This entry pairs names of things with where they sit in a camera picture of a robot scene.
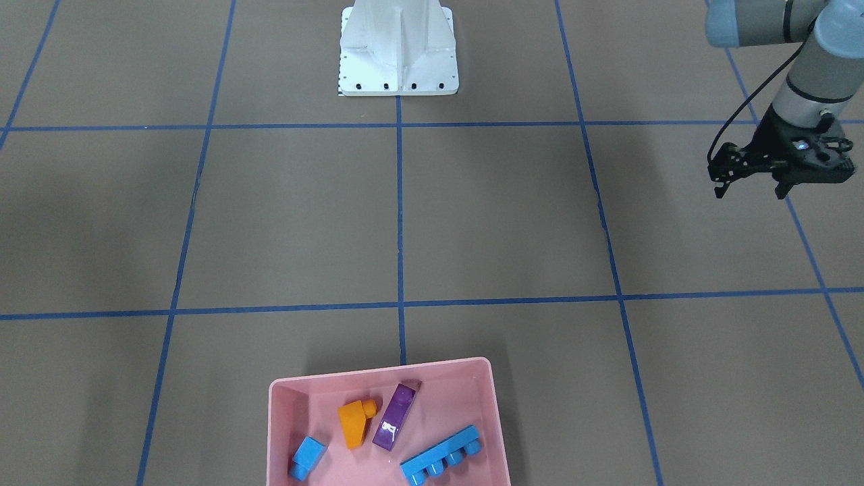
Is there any purple toy block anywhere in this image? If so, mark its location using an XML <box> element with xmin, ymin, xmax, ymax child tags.
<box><xmin>371</xmin><ymin>379</ymin><xmax>423</xmax><ymax>452</ymax></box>

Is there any orange toy block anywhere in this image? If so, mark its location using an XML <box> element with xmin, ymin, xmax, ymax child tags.
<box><xmin>337</xmin><ymin>399</ymin><xmax>379</xmax><ymax>450</ymax></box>

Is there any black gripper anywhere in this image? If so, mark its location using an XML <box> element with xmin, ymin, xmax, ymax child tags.
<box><xmin>707</xmin><ymin>107</ymin><xmax>856</xmax><ymax>200</ymax></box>

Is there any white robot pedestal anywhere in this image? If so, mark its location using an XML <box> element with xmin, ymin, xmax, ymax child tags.
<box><xmin>337</xmin><ymin>1</ymin><xmax>460</xmax><ymax>97</ymax></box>

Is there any small blue toy block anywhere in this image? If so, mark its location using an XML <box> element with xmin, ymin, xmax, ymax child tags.
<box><xmin>289</xmin><ymin>436</ymin><xmax>327</xmax><ymax>482</ymax></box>

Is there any long blue toy block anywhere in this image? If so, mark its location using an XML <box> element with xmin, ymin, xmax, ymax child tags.
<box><xmin>399</xmin><ymin>425</ymin><xmax>483</xmax><ymax>485</ymax></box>

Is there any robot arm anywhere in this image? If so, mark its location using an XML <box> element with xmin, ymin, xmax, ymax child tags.
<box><xmin>704</xmin><ymin>1</ymin><xmax>863</xmax><ymax>200</ymax></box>

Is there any pink plastic box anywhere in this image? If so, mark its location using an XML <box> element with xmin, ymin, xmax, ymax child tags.
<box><xmin>266</xmin><ymin>357</ymin><xmax>512</xmax><ymax>485</ymax></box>

